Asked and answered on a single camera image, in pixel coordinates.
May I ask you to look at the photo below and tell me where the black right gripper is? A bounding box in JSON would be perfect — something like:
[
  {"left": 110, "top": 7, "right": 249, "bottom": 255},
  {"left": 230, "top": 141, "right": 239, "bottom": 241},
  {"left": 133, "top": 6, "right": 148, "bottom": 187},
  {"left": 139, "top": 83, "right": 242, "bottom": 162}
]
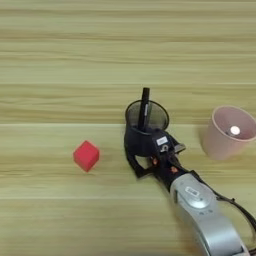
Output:
[{"left": 124, "top": 132, "right": 190, "bottom": 193}]

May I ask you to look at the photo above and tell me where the black mesh pen holder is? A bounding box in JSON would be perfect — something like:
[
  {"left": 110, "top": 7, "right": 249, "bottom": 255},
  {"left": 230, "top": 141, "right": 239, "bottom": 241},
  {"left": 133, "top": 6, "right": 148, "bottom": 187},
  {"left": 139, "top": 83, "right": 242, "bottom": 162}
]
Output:
[{"left": 123, "top": 99, "right": 170, "bottom": 158}]

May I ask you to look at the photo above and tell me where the pink plastic cup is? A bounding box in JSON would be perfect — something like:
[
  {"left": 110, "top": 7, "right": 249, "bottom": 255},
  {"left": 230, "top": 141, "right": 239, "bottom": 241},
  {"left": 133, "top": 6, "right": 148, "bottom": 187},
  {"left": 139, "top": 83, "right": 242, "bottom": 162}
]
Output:
[{"left": 200, "top": 105, "right": 256, "bottom": 161}]

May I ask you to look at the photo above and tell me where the red foam cube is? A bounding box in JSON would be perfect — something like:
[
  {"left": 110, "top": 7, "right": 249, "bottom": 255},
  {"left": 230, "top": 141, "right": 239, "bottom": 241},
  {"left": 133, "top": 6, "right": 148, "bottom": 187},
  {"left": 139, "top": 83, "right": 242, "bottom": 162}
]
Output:
[{"left": 72, "top": 140, "right": 101, "bottom": 173}]

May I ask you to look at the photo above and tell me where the black box with white label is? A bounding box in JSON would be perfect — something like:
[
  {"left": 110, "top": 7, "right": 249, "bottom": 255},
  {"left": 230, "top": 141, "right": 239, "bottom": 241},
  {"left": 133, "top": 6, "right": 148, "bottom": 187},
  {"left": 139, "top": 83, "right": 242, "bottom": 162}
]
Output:
[{"left": 151, "top": 130, "right": 175, "bottom": 155}]

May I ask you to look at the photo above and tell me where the black marker pen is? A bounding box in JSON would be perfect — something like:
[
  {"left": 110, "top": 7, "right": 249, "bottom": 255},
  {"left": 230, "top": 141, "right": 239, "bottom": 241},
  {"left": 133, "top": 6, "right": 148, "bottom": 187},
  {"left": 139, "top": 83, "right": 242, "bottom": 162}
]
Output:
[{"left": 137, "top": 87, "right": 151, "bottom": 132}]

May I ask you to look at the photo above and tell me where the small white round object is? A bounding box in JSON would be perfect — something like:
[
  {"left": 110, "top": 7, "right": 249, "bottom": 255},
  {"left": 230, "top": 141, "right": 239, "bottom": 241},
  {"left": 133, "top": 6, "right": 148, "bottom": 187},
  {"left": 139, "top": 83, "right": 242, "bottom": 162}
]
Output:
[{"left": 229, "top": 125, "right": 242, "bottom": 137}]

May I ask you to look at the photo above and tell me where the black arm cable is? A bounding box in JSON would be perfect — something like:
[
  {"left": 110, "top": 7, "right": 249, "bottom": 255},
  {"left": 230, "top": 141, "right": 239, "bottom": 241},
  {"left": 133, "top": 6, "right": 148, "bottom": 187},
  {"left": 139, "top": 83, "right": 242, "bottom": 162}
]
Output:
[{"left": 189, "top": 169, "right": 256, "bottom": 256}]

